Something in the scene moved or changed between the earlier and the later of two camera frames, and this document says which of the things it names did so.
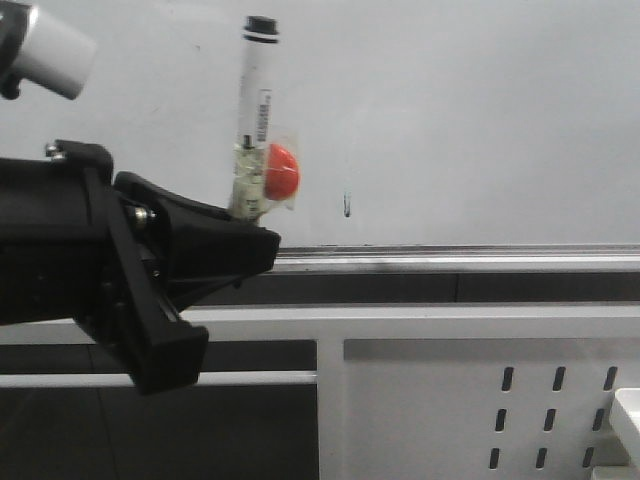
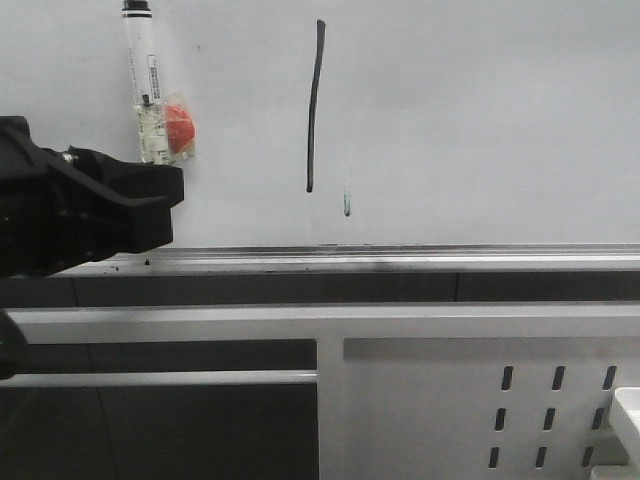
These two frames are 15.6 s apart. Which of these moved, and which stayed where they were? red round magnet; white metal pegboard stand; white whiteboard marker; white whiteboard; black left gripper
Moved: black left gripper; white whiteboard marker; red round magnet
Stayed: white metal pegboard stand; white whiteboard
